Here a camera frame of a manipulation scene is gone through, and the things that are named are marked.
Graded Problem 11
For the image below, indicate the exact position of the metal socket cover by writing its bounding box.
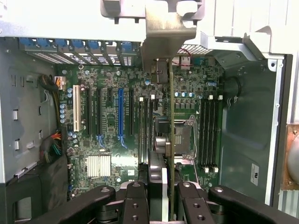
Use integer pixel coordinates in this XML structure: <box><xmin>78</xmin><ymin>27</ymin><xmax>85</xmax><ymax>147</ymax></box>
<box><xmin>174</xmin><ymin>151</ymin><xmax>199</xmax><ymax>165</ymax></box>

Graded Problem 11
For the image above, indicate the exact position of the silver chipset heatsink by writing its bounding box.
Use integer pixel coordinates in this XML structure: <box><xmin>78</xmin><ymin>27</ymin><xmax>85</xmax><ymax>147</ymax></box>
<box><xmin>87</xmin><ymin>154</ymin><xmax>112</xmax><ymax>178</ymax></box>

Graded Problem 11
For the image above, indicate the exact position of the green motherboard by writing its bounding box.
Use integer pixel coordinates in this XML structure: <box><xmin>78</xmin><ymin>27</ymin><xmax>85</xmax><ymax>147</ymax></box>
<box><xmin>55</xmin><ymin>55</ymin><xmax>225</xmax><ymax>206</ymax></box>

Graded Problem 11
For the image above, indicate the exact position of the CPU socket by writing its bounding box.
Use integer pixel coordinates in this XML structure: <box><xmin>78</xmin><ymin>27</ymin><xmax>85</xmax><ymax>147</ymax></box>
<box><xmin>173</xmin><ymin>114</ymin><xmax>198</xmax><ymax>161</ymax></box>

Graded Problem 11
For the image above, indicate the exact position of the black RAM slot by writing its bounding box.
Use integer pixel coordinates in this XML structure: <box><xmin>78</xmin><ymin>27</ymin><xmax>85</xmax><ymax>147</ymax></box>
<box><xmin>204</xmin><ymin>94</ymin><xmax>209</xmax><ymax>173</ymax></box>
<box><xmin>214</xmin><ymin>94</ymin><xmax>223</xmax><ymax>173</ymax></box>
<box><xmin>149</xmin><ymin>94</ymin><xmax>156</xmax><ymax>152</ymax></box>
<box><xmin>198</xmin><ymin>94</ymin><xmax>204</xmax><ymax>173</ymax></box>
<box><xmin>143</xmin><ymin>98</ymin><xmax>149</xmax><ymax>164</ymax></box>
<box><xmin>209</xmin><ymin>94</ymin><xmax>214</xmax><ymax>173</ymax></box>

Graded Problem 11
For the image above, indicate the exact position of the black PC case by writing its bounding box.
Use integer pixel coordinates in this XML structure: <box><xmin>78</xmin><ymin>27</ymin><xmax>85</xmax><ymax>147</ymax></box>
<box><xmin>0</xmin><ymin>0</ymin><xmax>294</xmax><ymax>224</ymax></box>

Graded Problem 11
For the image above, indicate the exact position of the black fan shroud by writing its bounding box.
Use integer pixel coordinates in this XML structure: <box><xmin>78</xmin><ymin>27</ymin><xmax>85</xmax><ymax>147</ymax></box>
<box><xmin>0</xmin><ymin>153</ymin><xmax>71</xmax><ymax>224</ymax></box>

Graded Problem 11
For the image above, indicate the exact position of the blue expansion slot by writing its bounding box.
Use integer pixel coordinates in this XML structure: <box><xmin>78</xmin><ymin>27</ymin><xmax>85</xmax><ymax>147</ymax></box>
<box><xmin>117</xmin><ymin>87</ymin><xmax>125</xmax><ymax>138</ymax></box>

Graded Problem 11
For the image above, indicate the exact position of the white expansion slot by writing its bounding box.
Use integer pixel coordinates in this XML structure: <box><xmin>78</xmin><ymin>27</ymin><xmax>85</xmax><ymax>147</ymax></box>
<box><xmin>72</xmin><ymin>84</ymin><xmax>82</xmax><ymax>133</ymax></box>

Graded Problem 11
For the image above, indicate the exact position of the black round grommet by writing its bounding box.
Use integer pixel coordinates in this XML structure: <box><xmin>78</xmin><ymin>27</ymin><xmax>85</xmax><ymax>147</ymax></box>
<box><xmin>223</xmin><ymin>76</ymin><xmax>245</xmax><ymax>98</ymax></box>

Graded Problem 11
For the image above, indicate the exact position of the white power connector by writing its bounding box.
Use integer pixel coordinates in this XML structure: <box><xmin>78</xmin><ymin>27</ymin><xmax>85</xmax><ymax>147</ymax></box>
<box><xmin>53</xmin><ymin>75</ymin><xmax>67</xmax><ymax>91</ymax></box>

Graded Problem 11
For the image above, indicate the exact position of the multicolour power wire bundle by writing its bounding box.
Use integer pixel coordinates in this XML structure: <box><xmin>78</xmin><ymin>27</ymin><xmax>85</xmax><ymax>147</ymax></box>
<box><xmin>39</xmin><ymin>129</ymin><xmax>63</xmax><ymax>164</ymax></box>

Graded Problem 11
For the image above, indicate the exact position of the copper base plate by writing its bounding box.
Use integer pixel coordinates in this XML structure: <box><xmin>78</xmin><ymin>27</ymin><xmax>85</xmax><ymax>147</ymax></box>
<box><xmin>281</xmin><ymin>123</ymin><xmax>299</xmax><ymax>192</ymax></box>

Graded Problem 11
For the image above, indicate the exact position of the red twisted wire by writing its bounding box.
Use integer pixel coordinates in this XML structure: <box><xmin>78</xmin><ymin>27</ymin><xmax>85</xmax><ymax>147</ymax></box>
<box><xmin>175</xmin><ymin>48</ymin><xmax>192</xmax><ymax>70</ymax></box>

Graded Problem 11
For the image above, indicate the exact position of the black sleeved power cable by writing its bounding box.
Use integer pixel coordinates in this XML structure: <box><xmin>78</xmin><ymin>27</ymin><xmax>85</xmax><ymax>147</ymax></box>
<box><xmin>38</xmin><ymin>74</ymin><xmax>62</xmax><ymax>131</ymax></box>

